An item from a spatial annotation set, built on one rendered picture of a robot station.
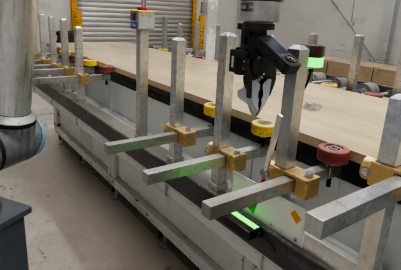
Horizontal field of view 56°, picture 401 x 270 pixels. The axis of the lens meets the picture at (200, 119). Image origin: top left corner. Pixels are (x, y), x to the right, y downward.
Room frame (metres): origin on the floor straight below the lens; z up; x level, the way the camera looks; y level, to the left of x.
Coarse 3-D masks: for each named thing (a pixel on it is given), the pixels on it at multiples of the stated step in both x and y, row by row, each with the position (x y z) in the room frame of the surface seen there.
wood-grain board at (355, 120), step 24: (72, 48) 2.94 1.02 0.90; (96, 48) 3.02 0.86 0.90; (120, 48) 3.11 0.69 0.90; (120, 72) 2.06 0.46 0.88; (168, 72) 2.03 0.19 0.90; (192, 72) 2.07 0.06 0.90; (216, 72) 2.11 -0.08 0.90; (192, 96) 1.50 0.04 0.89; (312, 96) 1.59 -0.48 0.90; (336, 96) 1.61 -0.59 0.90; (360, 96) 1.64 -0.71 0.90; (312, 120) 1.19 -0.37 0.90; (336, 120) 1.21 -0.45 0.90; (360, 120) 1.22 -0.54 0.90; (384, 120) 1.24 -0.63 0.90; (312, 144) 1.02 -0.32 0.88; (360, 144) 0.97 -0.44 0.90
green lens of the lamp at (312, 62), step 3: (309, 57) 0.87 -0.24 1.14; (309, 60) 0.87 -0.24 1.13; (312, 60) 0.87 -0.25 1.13; (315, 60) 0.87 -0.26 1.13; (318, 60) 0.87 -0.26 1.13; (321, 60) 0.87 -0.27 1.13; (309, 63) 0.87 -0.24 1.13; (312, 63) 0.87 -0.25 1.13; (315, 63) 0.87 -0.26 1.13; (318, 63) 0.87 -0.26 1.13; (321, 63) 0.87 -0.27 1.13; (309, 66) 0.87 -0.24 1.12; (312, 66) 0.87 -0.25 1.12; (315, 66) 0.87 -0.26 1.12; (318, 66) 0.87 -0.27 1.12; (321, 66) 0.88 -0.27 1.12
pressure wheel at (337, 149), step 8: (320, 144) 0.94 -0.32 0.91; (328, 144) 0.94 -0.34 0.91; (336, 144) 0.94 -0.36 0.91; (320, 152) 0.91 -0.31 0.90; (328, 152) 0.89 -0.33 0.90; (336, 152) 0.88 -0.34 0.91; (344, 152) 0.89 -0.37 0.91; (320, 160) 0.90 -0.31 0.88; (328, 160) 0.89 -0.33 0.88; (336, 160) 0.88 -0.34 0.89; (344, 160) 0.88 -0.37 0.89; (328, 184) 0.91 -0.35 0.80
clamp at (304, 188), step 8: (272, 160) 0.90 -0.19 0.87; (272, 168) 0.87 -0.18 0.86; (280, 168) 0.85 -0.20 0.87; (296, 168) 0.85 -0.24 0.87; (272, 176) 0.86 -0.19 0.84; (288, 176) 0.83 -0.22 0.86; (296, 176) 0.81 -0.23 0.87; (304, 176) 0.81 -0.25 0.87; (296, 184) 0.81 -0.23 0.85; (304, 184) 0.79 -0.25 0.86; (312, 184) 0.79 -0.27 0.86; (296, 192) 0.80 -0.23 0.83; (304, 192) 0.78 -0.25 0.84; (312, 192) 0.80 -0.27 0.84; (304, 200) 0.78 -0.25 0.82
